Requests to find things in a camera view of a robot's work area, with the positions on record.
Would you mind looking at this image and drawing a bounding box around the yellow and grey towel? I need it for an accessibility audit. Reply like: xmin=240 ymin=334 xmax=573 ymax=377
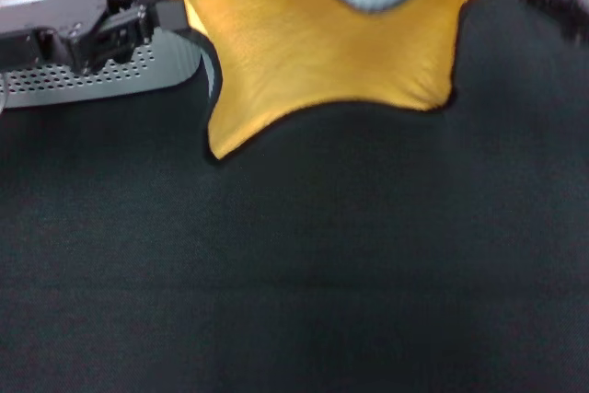
xmin=154 ymin=0 xmax=497 ymax=168

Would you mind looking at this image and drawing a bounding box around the black tablecloth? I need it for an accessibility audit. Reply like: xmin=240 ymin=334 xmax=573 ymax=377
xmin=0 ymin=0 xmax=589 ymax=393

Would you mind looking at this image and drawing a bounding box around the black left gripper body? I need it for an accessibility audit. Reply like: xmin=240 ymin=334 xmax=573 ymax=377
xmin=0 ymin=0 xmax=110 ymax=76

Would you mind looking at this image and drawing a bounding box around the grey perforated storage basket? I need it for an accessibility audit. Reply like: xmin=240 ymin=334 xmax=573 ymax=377
xmin=0 ymin=0 xmax=234 ymax=110

